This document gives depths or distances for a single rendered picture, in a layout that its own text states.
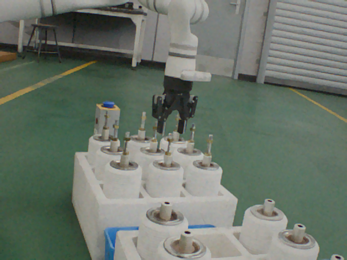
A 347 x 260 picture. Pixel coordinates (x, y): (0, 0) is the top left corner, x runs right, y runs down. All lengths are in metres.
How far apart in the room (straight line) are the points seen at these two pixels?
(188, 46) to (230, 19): 5.07
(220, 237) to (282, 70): 5.33
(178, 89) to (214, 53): 5.06
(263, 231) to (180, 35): 0.50
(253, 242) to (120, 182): 0.36
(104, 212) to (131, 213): 0.07
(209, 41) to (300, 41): 1.34
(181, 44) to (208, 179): 0.37
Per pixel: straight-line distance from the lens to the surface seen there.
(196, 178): 1.13
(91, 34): 6.19
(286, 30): 6.18
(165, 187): 1.09
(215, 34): 6.07
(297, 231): 0.83
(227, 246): 0.96
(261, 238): 0.90
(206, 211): 1.13
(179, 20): 1.01
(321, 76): 6.38
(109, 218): 1.04
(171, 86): 1.03
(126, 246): 0.85
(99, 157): 1.16
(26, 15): 1.22
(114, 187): 1.05
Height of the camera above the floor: 0.61
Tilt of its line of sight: 14 degrees down
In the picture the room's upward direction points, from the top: 8 degrees clockwise
